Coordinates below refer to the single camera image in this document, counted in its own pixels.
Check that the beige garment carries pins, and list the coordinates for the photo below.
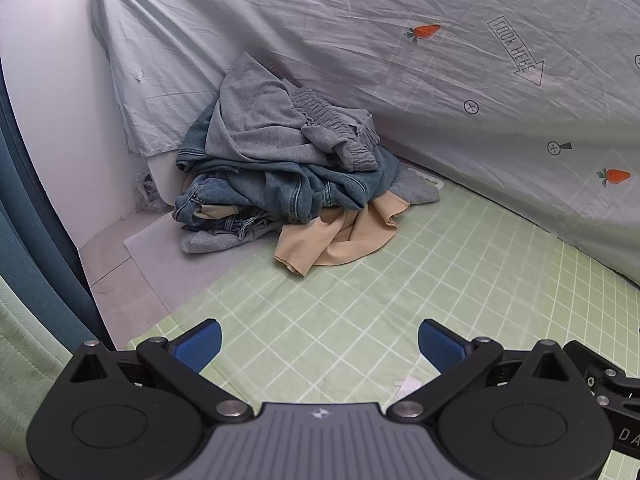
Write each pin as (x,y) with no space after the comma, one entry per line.
(340,240)

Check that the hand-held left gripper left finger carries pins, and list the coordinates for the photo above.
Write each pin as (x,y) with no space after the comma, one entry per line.
(200,346)

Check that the grey carrot print sheet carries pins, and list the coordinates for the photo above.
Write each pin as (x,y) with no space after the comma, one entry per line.
(400,85)

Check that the teal curtain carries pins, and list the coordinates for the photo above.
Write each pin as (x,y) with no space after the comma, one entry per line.
(35,220)

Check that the frayed light blue jeans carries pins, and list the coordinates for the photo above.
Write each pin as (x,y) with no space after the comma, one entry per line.
(200,204)

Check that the green checked mat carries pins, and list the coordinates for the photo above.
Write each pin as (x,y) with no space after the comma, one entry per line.
(400,280)

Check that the light green fuzzy cloth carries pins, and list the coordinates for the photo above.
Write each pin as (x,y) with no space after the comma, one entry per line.
(25,370)

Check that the dark blue denim jeans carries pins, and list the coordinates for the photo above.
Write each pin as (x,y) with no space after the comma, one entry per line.
(310,185)

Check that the grey sweatpants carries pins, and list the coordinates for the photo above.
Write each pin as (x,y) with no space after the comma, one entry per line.
(260,125)

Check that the large white tape patch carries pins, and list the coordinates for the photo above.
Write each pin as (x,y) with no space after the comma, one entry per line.
(411,385)

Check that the grey foam underlay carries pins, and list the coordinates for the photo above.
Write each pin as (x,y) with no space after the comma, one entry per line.
(160,260)

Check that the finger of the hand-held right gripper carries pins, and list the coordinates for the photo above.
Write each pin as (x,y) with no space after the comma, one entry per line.
(607,372)

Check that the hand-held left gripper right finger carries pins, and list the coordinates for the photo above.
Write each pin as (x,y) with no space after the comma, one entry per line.
(440,346)

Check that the white board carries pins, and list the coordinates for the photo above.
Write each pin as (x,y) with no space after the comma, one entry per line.
(161,180)

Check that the light grey garment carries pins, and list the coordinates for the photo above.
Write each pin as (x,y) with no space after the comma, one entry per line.
(210,242)

